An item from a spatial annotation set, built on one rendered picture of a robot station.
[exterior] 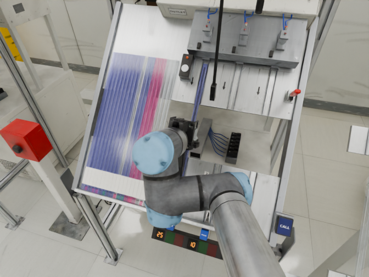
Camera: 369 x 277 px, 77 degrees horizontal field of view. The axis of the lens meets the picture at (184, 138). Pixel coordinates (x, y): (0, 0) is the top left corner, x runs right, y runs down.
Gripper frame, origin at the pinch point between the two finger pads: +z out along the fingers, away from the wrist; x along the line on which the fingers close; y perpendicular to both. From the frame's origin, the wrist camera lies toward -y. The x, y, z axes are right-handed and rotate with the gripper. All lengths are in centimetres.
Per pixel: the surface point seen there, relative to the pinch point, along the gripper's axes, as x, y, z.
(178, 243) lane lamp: -3.5, -33.5, -6.9
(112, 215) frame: 38, -52, 25
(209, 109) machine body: 3, 7, 62
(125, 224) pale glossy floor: 42, -74, 51
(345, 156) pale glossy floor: -105, -16, 141
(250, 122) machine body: -21, 4, 57
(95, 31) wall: 160, 65, 168
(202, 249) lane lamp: -11.5, -33.2, -6.8
